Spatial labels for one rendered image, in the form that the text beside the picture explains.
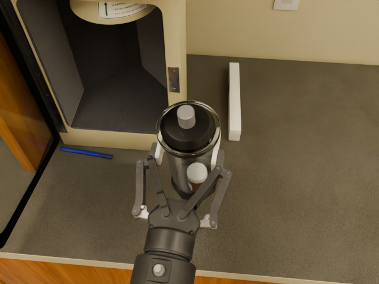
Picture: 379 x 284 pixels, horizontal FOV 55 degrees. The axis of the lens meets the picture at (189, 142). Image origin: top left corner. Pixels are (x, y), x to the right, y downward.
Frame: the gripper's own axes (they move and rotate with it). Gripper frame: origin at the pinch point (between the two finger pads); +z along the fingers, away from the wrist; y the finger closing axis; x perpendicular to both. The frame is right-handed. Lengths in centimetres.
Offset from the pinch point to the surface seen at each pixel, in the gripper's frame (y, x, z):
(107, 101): 27.1, 21.0, 20.6
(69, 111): 33.7, 16.7, 13.6
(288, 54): -21, 36, 57
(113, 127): 22.9, 20.1, 12.6
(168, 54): 6.6, -3.8, 16.3
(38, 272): 42, 46, -21
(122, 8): 14.8, -11.5, 19.5
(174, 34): 5.1, -8.5, 17.1
